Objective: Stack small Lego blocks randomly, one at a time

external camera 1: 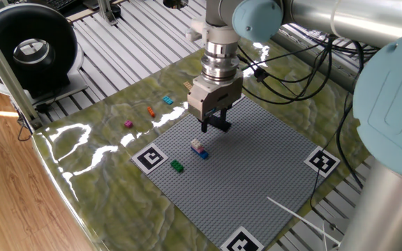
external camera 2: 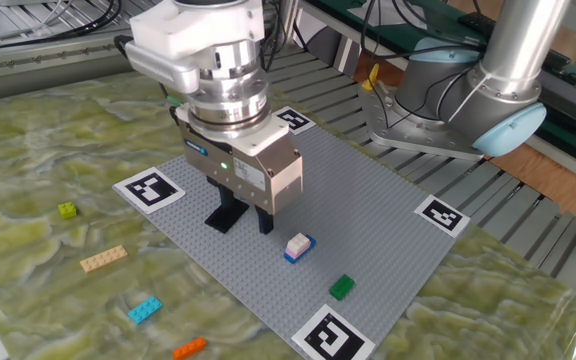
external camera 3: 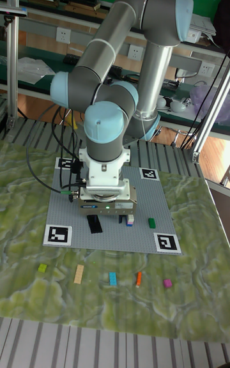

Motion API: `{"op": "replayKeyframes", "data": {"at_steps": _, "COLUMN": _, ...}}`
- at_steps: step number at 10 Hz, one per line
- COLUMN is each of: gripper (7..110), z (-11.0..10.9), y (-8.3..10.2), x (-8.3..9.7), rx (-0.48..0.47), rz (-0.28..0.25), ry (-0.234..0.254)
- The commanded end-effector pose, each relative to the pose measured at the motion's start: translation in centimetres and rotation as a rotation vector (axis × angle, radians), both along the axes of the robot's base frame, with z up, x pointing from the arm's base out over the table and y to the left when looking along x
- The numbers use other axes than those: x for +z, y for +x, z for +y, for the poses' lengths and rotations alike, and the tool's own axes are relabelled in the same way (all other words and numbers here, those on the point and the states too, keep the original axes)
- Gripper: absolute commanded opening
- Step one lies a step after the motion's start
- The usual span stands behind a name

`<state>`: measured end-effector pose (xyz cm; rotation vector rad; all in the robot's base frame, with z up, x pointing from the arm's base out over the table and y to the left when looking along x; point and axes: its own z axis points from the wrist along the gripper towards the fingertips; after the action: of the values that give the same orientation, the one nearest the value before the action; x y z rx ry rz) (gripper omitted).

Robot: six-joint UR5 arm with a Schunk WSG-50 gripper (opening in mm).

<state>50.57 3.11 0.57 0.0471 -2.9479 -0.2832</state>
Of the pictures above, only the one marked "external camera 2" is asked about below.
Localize clear plastic bag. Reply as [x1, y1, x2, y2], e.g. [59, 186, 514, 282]
[347, 0, 414, 26]

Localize black cable with plug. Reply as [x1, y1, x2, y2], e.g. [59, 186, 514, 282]
[0, 0, 124, 51]

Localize grey aluminium side rail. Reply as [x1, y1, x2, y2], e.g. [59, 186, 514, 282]
[0, 27, 169, 104]

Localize silver Schunk gripper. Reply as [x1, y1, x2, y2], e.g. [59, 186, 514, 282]
[177, 127, 304, 235]

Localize black cable green connector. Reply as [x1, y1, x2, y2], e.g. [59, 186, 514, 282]
[114, 33, 184, 109]

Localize large blocky fiducial marker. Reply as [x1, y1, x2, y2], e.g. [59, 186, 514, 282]
[112, 166, 187, 215]

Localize white zip tie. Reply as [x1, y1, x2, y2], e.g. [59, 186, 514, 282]
[446, 73, 485, 119]

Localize blue Lego brick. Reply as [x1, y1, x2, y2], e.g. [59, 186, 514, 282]
[283, 233, 318, 265]

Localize orange Lego brick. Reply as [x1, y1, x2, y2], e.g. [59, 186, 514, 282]
[171, 336, 208, 360]

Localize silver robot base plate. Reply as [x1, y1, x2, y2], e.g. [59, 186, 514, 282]
[357, 82, 487, 162]

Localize black Lego plate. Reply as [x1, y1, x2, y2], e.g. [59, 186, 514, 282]
[204, 198, 250, 235]

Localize large spiral fiducial marker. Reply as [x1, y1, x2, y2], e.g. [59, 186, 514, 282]
[290, 303, 377, 360]

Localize grey Lego baseplate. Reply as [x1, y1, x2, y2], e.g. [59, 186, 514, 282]
[112, 105, 472, 360]

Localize yellow plastic clip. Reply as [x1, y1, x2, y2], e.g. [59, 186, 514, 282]
[360, 62, 381, 92]

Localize dark green Lego brick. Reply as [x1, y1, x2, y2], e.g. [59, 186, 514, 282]
[328, 273, 357, 302]

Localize small fiducial marker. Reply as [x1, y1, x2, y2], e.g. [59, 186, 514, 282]
[413, 193, 471, 239]
[273, 105, 317, 136]

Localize green marble slab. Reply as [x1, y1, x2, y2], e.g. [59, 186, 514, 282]
[0, 67, 576, 360]

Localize pink Lego plate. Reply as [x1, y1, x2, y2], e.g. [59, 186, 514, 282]
[285, 242, 312, 261]

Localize white Lego brick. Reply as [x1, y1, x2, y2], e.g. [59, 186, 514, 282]
[286, 232, 312, 254]

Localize tan Lego plate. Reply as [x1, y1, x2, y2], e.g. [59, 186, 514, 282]
[79, 244, 129, 274]

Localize cyan Lego plate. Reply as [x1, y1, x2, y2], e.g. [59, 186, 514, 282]
[127, 295, 164, 325]

